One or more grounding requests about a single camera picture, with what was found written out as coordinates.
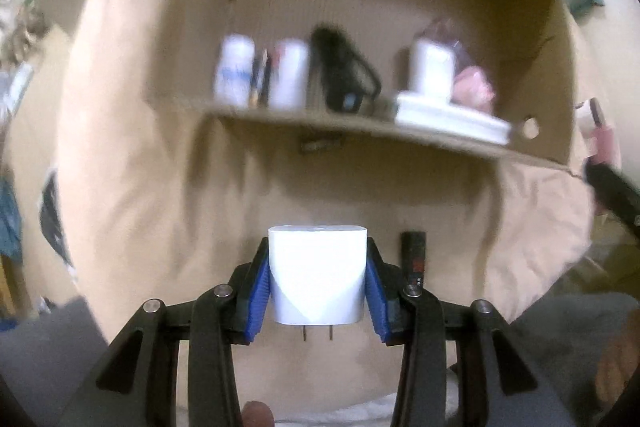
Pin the white flat box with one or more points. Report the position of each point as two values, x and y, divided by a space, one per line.
450 119

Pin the dark cloth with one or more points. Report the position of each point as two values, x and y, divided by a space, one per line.
55 222

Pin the black flashlight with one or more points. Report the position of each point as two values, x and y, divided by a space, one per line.
340 67

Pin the teal cloth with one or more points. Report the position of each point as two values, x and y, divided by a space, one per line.
10 222

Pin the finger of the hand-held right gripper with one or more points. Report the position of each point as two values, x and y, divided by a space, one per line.
612 194

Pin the large cardboard box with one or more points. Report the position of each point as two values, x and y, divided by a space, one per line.
150 187

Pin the person's left hand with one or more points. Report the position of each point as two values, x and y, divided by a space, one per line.
257 414

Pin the pink item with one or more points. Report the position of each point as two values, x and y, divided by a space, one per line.
472 89

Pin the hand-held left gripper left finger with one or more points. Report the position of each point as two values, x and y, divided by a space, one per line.
257 302

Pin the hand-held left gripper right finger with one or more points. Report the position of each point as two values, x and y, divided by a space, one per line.
377 302

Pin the white patterned blanket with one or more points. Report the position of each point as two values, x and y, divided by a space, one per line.
20 27

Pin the white charger plug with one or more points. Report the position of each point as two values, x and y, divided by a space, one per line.
317 272

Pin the white cylinder container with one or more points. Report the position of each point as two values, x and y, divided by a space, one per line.
432 69

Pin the white bottle blue label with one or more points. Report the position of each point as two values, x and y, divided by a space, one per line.
233 72

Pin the black tube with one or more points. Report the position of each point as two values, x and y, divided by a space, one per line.
414 257

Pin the pink tube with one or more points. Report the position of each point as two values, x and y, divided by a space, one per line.
602 137

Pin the grey cloth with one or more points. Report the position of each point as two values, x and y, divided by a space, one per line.
45 367

